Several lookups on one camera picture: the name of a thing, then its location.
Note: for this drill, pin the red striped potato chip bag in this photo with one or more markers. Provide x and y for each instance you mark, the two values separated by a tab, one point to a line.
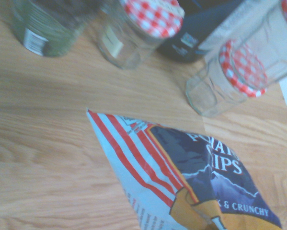
181	172

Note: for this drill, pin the glass jar red checkered lid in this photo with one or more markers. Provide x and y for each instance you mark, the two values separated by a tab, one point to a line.
267	40
220	88
138	31

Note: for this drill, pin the dark Vega Sport protein tub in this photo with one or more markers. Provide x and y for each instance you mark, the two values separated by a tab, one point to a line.
188	40

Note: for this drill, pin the short green glass jar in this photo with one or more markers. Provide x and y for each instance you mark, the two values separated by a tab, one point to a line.
47	28

